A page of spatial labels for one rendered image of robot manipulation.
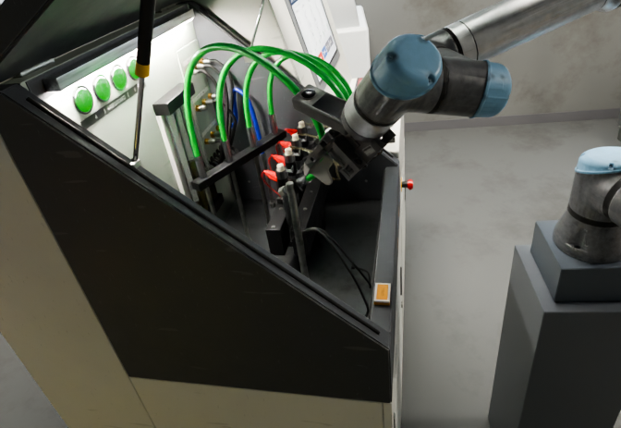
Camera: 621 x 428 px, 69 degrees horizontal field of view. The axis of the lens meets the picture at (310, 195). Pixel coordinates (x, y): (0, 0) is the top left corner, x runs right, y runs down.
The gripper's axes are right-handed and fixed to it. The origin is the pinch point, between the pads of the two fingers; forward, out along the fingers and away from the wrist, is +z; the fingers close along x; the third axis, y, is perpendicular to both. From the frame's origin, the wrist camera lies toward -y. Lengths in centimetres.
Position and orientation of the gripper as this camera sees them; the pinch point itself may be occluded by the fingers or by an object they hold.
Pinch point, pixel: (319, 157)
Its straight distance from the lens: 85.6
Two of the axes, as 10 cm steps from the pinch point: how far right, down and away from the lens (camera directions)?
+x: 6.8, -6.1, 4.0
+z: -2.7, 3.0, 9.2
